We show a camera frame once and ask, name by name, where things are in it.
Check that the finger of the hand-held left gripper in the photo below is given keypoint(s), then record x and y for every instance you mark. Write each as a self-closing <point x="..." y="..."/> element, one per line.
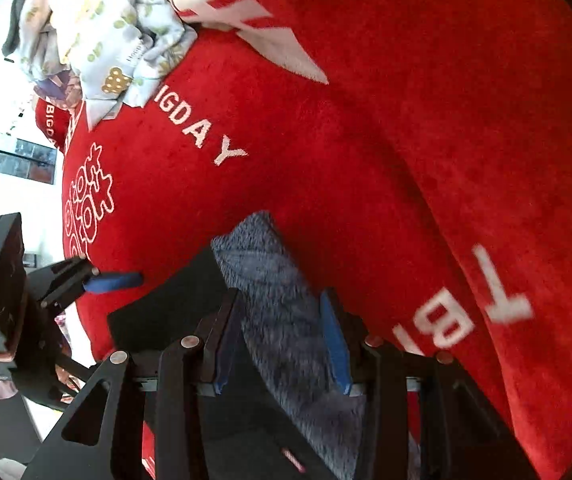
<point x="113" y="282"/>

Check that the red printed blanket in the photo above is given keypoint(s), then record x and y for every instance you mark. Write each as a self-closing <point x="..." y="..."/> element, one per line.
<point x="390" y="150"/>

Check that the black pants with grey lining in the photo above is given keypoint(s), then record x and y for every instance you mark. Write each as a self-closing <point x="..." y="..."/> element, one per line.
<point x="276" y="300"/>

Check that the pale floral cloth pile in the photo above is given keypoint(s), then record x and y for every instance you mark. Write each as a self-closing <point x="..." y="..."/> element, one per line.
<point x="116" y="35"/>

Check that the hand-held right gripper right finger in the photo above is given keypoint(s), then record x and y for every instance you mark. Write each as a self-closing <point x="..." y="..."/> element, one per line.
<point x="336" y="350"/>

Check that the dark cloth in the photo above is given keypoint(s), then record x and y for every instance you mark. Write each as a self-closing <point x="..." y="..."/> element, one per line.
<point x="16" y="25"/>

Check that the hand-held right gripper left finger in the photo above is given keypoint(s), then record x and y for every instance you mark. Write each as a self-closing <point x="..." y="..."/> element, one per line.
<point x="220" y="360"/>

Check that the purple printed cloth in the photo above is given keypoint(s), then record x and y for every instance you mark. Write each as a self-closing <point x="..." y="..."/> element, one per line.
<point x="63" y="90"/>

